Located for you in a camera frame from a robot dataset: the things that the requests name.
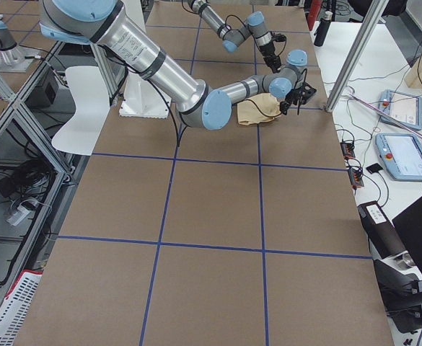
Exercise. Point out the white plastic chair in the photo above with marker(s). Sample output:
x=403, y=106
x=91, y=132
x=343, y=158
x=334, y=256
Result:
x=81, y=132

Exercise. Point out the white perforated basket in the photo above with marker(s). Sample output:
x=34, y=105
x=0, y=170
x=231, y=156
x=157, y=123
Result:
x=16, y=304

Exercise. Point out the cream long-sleeve printed shirt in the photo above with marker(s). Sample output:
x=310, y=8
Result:
x=261, y=108

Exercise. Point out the near orange terminal block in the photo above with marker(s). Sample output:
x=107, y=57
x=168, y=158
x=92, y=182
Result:
x=356, y=177

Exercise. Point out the white power strip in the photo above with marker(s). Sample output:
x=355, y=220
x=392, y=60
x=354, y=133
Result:
x=18, y=214

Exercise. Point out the black box with label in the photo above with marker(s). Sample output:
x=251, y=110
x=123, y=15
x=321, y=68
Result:
x=380, y=230

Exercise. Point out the near blue teach pendant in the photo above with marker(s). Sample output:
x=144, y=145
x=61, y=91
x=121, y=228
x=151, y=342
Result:
x=401, y=155

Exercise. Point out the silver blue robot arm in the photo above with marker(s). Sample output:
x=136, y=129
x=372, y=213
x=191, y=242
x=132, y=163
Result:
x=232, y=27
x=107, y=24

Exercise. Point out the aluminium frame post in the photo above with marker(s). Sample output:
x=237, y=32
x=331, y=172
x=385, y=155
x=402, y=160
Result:
x=366, y=29

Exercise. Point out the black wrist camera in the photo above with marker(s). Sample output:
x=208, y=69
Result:
x=306, y=93
x=278, y=37

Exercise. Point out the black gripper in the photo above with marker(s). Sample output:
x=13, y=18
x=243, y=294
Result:
x=288, y=98
x=269, y=52

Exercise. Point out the black bottle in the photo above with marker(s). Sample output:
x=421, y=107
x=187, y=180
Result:
x=322, y=29

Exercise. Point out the far orange terminal block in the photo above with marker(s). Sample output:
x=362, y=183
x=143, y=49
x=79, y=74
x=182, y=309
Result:
x=347, y=148

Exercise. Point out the blue teach pendant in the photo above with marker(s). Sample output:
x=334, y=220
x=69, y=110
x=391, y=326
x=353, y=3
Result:
x=402, y=107
x=401, y=155

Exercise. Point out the far blue teach pendant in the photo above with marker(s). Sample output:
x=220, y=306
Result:
x=402, y=107

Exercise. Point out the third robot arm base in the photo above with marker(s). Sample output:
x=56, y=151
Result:
x=14, y=58

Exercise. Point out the small black square device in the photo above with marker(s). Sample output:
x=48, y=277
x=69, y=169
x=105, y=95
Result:
x=374, y=168

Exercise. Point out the blue tape grid lines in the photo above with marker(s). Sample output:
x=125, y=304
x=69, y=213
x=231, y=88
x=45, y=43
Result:
x=241, y=236

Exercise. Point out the orange terminal block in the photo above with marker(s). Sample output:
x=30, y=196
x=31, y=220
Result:
x=347, y=148
x=356, y=177

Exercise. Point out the red fire extinguisher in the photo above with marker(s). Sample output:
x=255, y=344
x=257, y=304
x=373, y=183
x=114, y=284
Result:
x=314, y=10

